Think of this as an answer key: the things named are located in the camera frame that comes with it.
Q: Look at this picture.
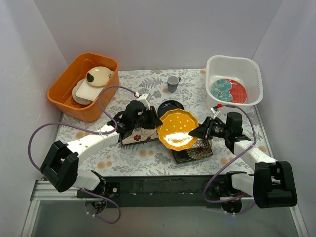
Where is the cream rectangular floral plate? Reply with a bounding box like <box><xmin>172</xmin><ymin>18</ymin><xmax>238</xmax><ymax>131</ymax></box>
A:
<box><xmin>119</xmin><ymin>128</ymin><xmax>158</xmax><ymax>146</ymax></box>

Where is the black square floral plate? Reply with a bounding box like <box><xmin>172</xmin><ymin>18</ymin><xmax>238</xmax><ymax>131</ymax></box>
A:
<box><xmin>171</xmin><ymin>139</ymin><xmax>213</xmax><ymax>164</ymax></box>

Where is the grey ceramic cup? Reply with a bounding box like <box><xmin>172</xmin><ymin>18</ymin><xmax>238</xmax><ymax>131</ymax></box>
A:
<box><xmin>167</xmin><ymin>76</ymin><xmax>181</xmax><ymax>93</ymax></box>

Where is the cream round plate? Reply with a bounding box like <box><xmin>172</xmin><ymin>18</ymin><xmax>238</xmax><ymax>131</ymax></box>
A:
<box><xmin>72</xmin><ymin>86</ymin><xmax>93</xmax><ymax>105</ymax></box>

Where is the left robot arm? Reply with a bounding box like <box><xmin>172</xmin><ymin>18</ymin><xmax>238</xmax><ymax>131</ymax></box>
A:
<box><xmin>39</xmin><ymin>100</ymin><xmax>162</xmax><ymax>198</ymax></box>

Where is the beige round plate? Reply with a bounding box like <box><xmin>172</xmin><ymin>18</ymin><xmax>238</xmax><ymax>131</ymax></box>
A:
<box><xmin>86</xmin><ymin>66</ymin><xmax>112</xmax><ymax>87</ymax></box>

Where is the white square plate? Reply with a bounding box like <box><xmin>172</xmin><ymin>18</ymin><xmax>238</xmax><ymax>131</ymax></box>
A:
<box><xmin>75</xmin><ymin>79</ymin><xmax>103</xmax><ymax>101</ymax></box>

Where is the white plastic bin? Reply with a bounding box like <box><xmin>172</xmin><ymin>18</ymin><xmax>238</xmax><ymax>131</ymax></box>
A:
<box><xmin>205</xmin><ymin>55</ymin><xmax>263</xmax><ymax>111</ymax></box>

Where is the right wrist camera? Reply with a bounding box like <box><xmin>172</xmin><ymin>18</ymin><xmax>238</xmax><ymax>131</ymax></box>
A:
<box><xmin>210</xmin><ymin>104</ymin><xmax>222</xmax><ymax>119</ymax></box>

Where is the floral table mat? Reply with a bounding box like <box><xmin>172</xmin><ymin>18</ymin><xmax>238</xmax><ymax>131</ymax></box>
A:
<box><xmin>57</xmin><ymin>69</ymin><xmax>252</xmax><ymax>176</ymax></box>

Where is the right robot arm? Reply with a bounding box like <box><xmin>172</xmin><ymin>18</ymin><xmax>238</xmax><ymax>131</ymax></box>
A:
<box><xmin>189</xmin><ymin>112</ymin><xmax>297</xmax><ymax>208</ymax></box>

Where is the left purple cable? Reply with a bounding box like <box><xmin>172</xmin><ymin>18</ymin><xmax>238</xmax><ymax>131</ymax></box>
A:
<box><xmin>28</xmin><ymin>85</ymin><xmax>143</xmax><ymax>224</ymax></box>

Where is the yellow dotted scalloped plate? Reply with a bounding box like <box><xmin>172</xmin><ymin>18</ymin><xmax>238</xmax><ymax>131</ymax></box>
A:
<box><xmin>157</xmin><ymin>109</ymin><xmax>199</xmax><ymax>151</ymax></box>

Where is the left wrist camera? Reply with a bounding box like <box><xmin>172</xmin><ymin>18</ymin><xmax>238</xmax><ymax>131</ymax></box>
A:
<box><xmin>134</xmin><ymin>92</ymin><xmax>150</xmax><ymax>110</ymax></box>

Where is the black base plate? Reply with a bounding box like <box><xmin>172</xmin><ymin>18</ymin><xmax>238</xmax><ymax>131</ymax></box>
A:
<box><xmin>77</xmin><ymin>175</ymin><xmax>239</xmax><ymax>208</ymax></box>

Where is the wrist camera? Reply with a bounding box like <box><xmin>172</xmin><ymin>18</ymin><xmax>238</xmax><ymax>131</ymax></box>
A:
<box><xmin>210</xmin><ymin>104</ymin><xmax>222</xmax><ymax>119</ymax></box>
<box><xmin>134</xmin><ymin>92</ymin><xmax>150</xmax><ymax>110</ymax></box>

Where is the red and teal floral plate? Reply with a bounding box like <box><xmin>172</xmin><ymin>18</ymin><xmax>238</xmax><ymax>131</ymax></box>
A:
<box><xmin>210</xmin><ymin>79</ymin><xmax>248</xmax><ymax>104</ymax></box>

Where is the orange plastic bin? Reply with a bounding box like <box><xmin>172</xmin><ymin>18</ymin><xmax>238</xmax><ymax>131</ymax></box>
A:
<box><xmin>47</xmin><ymin>53</ymin><xmax>119</xmax><ymax>122</ymax></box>

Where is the black round plate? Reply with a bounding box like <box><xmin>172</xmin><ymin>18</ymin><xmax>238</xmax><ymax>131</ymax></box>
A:
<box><xmin>157</xmin><ymin>100</ymin><xmax>184</xmax><ymax>118</ymax></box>

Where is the aluminium frame rail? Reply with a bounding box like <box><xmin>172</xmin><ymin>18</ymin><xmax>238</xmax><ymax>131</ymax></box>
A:
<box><xmin>31</xmin><ymin>179</ymin><xmax>86</xmax><ymax>201</ymax></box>

